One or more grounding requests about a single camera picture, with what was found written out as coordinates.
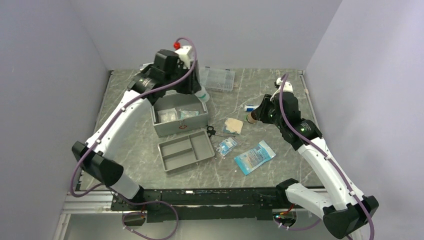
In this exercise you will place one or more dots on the white gauze packet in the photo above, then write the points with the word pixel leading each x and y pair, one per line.
pixel 167 115

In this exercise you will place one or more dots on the white blue bandage roll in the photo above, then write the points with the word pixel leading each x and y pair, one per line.
pixel 250 108

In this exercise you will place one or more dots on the clear plastic pill organizer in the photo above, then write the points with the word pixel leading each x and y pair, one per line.
pixel 218 80

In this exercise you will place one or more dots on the black handled scissors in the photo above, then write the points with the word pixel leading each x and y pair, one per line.
pixel 210 130

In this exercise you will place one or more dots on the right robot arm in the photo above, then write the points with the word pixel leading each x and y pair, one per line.
pixel 347 209

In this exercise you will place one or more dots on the alcohol wipes zip bag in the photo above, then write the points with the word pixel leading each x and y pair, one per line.
pixel 226 146

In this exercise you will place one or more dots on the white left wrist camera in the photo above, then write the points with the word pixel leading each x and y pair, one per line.
pixel 185 54

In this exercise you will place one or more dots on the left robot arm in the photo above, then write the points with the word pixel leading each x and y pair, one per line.
pixel 95 155

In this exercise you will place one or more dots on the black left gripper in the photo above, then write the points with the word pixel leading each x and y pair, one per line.
pixel 193 85

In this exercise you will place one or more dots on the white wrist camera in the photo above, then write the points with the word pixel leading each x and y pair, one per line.
pixel 287 86
pixel 185 54

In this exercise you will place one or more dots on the teal patterned plaster bag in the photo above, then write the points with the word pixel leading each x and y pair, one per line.
pixel 185 114

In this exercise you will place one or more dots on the white disinfectant bottle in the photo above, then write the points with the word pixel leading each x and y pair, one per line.
pixel 202 95

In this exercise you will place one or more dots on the brown bottle orange cap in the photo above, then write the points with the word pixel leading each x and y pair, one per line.
pixel 253 117

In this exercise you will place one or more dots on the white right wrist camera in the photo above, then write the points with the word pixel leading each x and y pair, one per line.
pixel 287 86

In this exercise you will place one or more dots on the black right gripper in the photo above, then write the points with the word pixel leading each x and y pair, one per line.
pixel 268 100

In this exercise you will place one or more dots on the grey plastic divided tray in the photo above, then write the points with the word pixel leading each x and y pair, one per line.
pixel 185 150

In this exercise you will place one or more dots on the grey metal medicine case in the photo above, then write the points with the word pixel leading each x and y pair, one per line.
pixel 173 99

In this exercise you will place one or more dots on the blue white mask pack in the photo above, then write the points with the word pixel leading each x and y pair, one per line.
pixel 254 158

